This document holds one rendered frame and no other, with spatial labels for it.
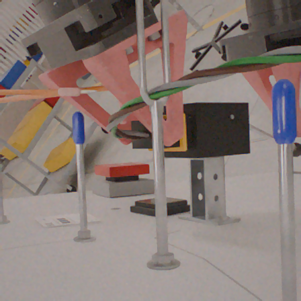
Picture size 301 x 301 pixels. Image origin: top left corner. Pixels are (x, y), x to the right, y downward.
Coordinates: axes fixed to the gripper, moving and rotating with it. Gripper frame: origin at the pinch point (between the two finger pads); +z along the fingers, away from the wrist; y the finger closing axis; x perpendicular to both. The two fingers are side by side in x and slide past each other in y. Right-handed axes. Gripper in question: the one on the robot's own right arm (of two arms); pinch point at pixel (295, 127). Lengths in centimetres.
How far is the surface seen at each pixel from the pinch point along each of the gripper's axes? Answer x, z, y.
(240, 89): 196, 8, -185
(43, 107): 143, -2, -372
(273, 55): -20.6, -6.6, 14.9
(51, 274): -27.7, 2.3, 4.7
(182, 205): -11.4, 4.5, -4.2
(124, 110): -21.9, -5.2, 5.6
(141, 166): -6.3, 2.8, -16.7
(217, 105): -11.6, -3.9, 2.2
